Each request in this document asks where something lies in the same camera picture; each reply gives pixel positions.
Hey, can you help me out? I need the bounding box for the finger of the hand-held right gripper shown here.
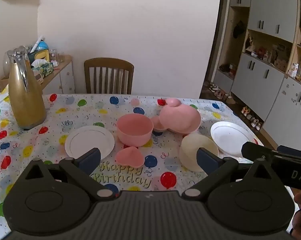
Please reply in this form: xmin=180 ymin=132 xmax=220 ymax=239
xmin=241 ymin=142 xmax=278 ymax=165

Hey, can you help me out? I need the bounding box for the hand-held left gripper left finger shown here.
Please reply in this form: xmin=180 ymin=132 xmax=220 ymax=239
xmin=17 ymin=148 xmax=115 ymax=201

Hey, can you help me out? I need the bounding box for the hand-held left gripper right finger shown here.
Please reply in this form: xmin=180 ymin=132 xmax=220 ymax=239
xmin=182 ymin=147 xmax=279 ymax=202

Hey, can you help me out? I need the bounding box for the cream bowl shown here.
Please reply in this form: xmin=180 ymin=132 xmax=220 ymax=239
xmin=179 ymin=133 xmax=219 ymax=172

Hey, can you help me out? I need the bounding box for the white plate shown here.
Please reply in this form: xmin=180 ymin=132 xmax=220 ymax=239
xmin=210 ymin=121 xmax=258 ymax=157
xmin=65 ymin=126 xmax=115 ymax=159

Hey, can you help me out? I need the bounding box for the small pink heart dish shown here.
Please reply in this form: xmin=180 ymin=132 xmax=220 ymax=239
xmin=116 ymin=146 xmax=144 ymax=168

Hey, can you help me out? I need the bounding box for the pink bear-shaped plate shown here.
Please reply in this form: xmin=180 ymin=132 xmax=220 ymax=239
xmin=158 ymin=98 xmax=201 ymax=134

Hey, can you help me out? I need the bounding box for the large pink bowl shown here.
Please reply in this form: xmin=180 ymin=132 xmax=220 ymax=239
xmin=116 ymin=113 xmax=154 ymax=147

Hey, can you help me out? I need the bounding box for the row of shoes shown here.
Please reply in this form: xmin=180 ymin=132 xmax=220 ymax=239
xmin=207 ymin=82 xmax=263 ymax=131

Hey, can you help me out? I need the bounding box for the balloon print tablecloth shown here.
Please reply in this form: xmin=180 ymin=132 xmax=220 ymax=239
xmin=0 ymin=90 xmax=264 ymax=240

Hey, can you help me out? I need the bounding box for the small round pink bowl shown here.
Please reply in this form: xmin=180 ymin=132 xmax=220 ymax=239
xmin=150 ymin=116 xmax=167 ymax=132

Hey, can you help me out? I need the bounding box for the low wooden side cabinet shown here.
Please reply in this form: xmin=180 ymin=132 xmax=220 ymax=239
xmin=0 ymin=54 xmax=76 ymax=95

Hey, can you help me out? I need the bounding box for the gold thermos jug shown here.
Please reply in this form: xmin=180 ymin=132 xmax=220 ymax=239
xmin=3 ymin=46 xmax=47 ymax=130

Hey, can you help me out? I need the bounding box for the wooden chair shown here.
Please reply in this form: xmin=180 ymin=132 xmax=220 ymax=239
xmin=84 ymin=58 xmax=135 ymax=95

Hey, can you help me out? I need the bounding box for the green tissue box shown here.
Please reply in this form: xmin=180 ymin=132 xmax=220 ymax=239
xmin=32 ymin=62 xmax=54 ymax=77

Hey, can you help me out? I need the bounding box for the dark hanging hat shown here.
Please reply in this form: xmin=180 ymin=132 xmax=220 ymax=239
xmin=233 ymin=20 xmax=246 ymax=39

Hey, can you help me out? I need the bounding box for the grey wooden wall cabinet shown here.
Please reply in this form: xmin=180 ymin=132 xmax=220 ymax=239
xmin=213 ymin=0 xmax=301 ymax=145

